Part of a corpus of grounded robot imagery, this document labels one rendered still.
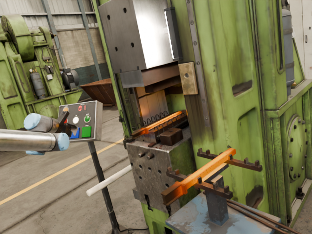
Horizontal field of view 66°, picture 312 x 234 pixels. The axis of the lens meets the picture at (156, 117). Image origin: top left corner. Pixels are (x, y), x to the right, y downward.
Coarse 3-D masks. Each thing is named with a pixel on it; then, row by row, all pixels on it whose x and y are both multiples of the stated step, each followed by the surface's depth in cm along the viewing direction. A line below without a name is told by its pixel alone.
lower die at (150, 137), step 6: (168, 114) 182; (180, 114) 169; (186, 114) 168; (156, 120) 173; (174, 120) 160; (180, 120) 162; (144, 126) 164; (156, 126) 153; (186, 126) 167; (150, 132) 147; (156, 132) 146; (162, 132) 150; (138, 138) 157; (144, 138) 153; (150, 138) 149
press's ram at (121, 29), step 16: (112, 0) 133; (128, 0) 125; (144, 0) 128; (160, 0) 137; (112, 16) 137; (128, 16) 129; (144, 16) 129; (160, 16) 137; (112, 32) 141; (128, 32) 132; (144, 32) 129; (160, 32) 138; (112, 48) 146; (128, 48) 136; (144, 48) 130; (160, 48) 138; (112, 64) 151; (128, 64) 141; (144, 64) 132; (160, 64) 139
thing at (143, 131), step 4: (176, 112) 172; (180, 112) 171; (172, 116) 165; (160, 120) 160; (164, 120) 160; (152, 124) 155; (156, 124) 155; (144, 128) 148; (148, 128) 149; (136, 132) 144; (140, 132) 146; (144, 132) 148; (132, 136) 143; (136, 136) 144
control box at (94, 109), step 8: (72, 104) 180; (80, 104) 177; (88, 104) 175; (96, 104) 172; (72, 112) 178; (80, 112) 176; (88, 112) 173; (96, 112) 171; (72, 120) 177; (80, 120) 174; (96, 120) 170; (80, 128) 173; (96, 128) 169; (80, 136) 171; (96, 136) 168
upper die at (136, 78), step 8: (168, 64) 151; (176, 64) 157; (128, 72) 143; (136, 72) 138; (144, 72) 137; (152, 72) 142; (160, 72) 146; (168, 72) 151; (176, 72) 157; (128, 80) 146; (136, 80) 140; (144, 80) 138; (152, 80) 142; (160, 80) 147
